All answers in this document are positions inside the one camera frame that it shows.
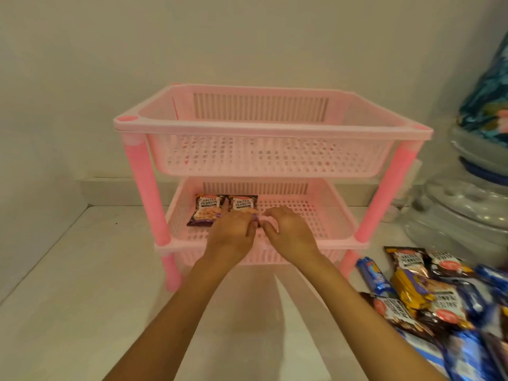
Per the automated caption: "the clear water bottle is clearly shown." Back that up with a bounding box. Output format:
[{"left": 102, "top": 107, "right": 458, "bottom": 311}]
[{"left": 450, "top": 124, "right": 508, "bottom": 187}]

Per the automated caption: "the person's right forearm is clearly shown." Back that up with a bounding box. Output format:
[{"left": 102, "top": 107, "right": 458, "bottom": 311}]
[{"left": 295, "top": 251, "right": 449, "bottom": 381}]

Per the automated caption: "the blue biscuit snack packet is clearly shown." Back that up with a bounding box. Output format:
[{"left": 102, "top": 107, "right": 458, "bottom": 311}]
[{"left": 356, "top": 256, "right": 397, "bottom": 299}]

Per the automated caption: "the pile of snack packets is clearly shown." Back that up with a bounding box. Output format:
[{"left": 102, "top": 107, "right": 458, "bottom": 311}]
[{"left": 355, "top": 246, "right": 508, "bottom": 381}]

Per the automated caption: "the person's right hand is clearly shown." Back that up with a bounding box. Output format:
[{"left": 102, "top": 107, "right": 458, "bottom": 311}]
[{"left": 258, "top": 205, "right": 322, "bottom": 267}]

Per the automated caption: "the brown peanut snack packet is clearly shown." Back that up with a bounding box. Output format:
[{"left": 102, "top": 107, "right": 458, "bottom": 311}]
[
  {"left": 187, "top": 194, "right": 228, "bottom": 228},
  {"left": 228, "top": 195, "right": 259, "bottom": 215}
]

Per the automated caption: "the person's left hand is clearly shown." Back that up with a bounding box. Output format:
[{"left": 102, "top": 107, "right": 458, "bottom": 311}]
[{"left": 202, "top": 198, "right": 259, "bottom": 267}]

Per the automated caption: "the yellow snack packet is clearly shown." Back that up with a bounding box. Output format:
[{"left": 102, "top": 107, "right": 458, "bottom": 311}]
[{"left": 391, "top": 268, "right": 437, "bottom": 314}]

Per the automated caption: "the pink two-tier plastic rack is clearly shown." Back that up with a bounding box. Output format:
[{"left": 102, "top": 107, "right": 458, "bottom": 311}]
[{"left": 113, "top": 84, "right": 434, "bottom": 292}]

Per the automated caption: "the white jar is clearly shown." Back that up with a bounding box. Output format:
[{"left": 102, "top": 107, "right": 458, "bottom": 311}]
[{"left": 382, "top": 200, "right": 410, "bottom": 223}]

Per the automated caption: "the person's left forearm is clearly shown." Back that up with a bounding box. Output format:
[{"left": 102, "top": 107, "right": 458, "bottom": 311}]
[{"left": 102, "top": 256, "right": 239, "bottom": 381}]

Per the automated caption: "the clear water dispenser base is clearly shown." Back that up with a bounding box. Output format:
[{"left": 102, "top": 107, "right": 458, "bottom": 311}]
[{"left": 403, "top": 170, "right": 508, "bottom": 266}]

